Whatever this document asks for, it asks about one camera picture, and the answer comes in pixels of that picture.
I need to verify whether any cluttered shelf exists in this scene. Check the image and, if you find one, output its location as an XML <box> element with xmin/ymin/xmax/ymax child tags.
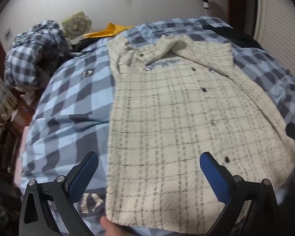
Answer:
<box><xmin>0</xmin><ymin>61</ymin><xmax>40</xmax><ymax>227</ymax></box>

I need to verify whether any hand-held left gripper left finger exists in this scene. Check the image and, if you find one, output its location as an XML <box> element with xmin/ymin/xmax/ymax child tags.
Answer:
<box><xmin>19</xmin><ymin>151</ymin><xmax>99</xmax><ymax>236</ymax></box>

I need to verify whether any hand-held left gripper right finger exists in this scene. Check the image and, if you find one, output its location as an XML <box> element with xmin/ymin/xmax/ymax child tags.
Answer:
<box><xmin>199</xmin><ymin>152</ymin><xmax>281</xmax><ymax>236</ymax></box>

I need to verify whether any yellow cloth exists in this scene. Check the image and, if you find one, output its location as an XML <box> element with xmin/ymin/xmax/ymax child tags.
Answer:
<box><xmin>83</xmin><ymin>22</ymin><xmax>134</xmax><ymax>40</ymax></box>

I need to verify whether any beige small fan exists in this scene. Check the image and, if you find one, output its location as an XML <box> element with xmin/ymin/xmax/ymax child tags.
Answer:
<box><xmin>62</xmin><ymin>11</ymin><xmax>92</xmax><ymax>40</ymax></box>

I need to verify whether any blue checkered bed sheet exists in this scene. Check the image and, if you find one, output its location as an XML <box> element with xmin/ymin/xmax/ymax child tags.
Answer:
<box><xmin>20</xmin><ymin>17</ymin><xmax>295</xmax><ymax>236</ymax></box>

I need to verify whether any black cloth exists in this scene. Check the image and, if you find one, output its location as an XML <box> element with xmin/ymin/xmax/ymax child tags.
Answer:
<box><xmin>215</xmin><ymin>26</ymin><xmax>263</xmax><ymax>50</ymax></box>

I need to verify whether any checkered quilt pile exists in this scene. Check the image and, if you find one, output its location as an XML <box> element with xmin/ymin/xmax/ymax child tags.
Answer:
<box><xmin>4</xmin><ymin>20</ymin><xmax>69</xmax><ymax>89</ymax></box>

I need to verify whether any cream plaid jacket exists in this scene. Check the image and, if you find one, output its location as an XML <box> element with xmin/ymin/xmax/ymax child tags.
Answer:
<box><xmin>105</xmin><ymin>35</ymin><xmax>295</xmax><ymax>228</ymax></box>

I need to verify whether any white ribbed panel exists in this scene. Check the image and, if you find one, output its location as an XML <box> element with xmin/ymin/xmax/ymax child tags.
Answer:
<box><xmin>253</xmin><ymin>0</ymin><xmax>295</xmax><ymax>75</ymax></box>

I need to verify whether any red-brown door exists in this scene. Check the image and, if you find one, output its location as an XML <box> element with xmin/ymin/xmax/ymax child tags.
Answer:
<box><xmin>224</xmin><ymin>0</ymin><xmax>256</xmax><ymax>33</ymax></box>

